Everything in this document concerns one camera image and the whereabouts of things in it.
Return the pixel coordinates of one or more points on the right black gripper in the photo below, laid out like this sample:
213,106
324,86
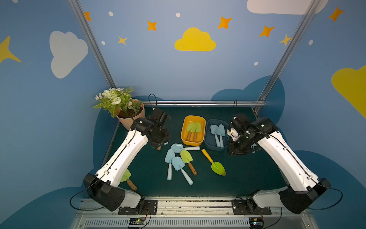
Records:
237,147

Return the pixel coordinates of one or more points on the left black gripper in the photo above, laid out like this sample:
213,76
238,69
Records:
159,140

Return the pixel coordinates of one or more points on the blue shovel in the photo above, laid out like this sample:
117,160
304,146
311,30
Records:
178,165
168,159
213,129
221,132

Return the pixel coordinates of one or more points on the blue-grey storage box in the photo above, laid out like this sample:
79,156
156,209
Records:
210,141

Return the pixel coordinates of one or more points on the yellow storage box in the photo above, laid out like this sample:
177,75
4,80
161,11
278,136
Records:
201,134

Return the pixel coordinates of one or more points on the green shovel corner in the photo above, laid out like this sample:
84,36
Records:
126,178

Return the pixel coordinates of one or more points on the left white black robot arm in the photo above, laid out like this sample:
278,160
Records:
103,186

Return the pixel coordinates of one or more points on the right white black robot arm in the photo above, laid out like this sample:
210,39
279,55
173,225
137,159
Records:
303,186

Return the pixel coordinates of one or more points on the blue shovel lying sideways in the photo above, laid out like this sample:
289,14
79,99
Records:
177,148

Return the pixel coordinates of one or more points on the terracotta pot with flowers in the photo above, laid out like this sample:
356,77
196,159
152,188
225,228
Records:
118,102

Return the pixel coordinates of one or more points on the right controller board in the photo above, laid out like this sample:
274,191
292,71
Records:
256,223

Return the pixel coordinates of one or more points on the controller board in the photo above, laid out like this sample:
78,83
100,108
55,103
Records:
136,222
256,223

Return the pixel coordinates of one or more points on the left controller board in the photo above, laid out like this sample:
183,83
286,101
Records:
136,222

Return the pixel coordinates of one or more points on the green trowel yellow handle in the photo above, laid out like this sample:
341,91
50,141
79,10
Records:
216,167

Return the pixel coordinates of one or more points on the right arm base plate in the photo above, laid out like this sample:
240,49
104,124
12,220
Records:
242,206

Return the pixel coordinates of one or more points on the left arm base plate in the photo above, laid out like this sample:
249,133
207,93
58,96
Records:
143,207

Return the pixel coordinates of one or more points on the aluminium front rail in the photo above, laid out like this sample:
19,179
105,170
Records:
189,213

